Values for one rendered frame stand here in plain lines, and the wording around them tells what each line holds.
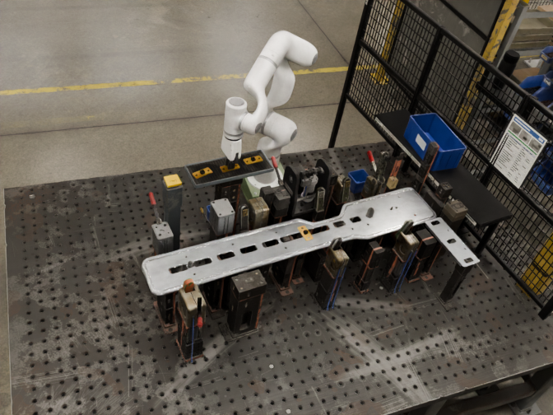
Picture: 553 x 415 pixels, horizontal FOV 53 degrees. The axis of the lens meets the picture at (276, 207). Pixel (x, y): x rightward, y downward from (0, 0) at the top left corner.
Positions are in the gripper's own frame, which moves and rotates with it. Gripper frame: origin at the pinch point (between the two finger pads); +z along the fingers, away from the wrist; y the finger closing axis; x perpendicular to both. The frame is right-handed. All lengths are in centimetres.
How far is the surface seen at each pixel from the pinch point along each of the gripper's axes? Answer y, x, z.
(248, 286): 52, -16, 16
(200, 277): 39, -30, 19
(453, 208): 52, 91, 12
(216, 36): -302, 142, 118
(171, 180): -1.0, -26.5, 2.7
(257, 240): 30.5, -0.1, 18.7
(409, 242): 60, 59, 14
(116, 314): 22, -60, 49
